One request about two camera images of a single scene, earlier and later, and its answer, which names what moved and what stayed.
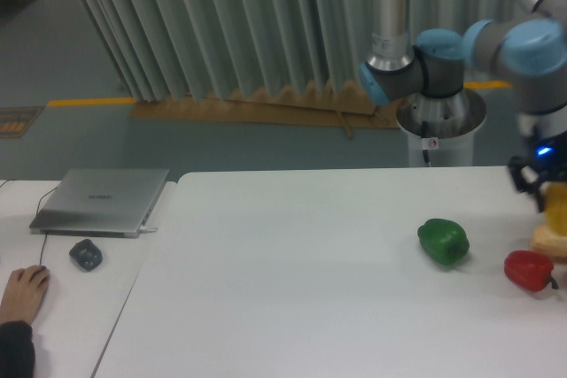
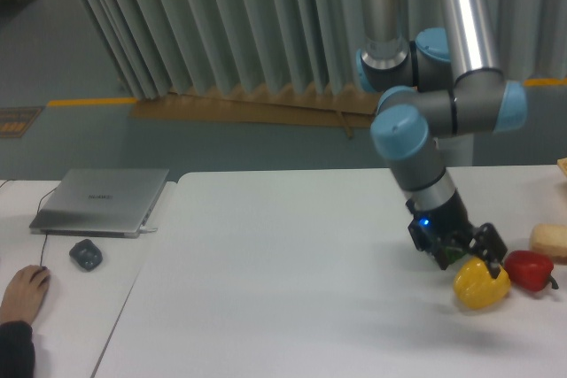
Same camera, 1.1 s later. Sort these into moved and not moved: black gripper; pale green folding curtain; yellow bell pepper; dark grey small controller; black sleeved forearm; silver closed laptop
Moved: black gripper; yellow bell pepper
Not moved: dark grey small controller; pale green folding curtain; silver closed laptop; black sleeved forearm
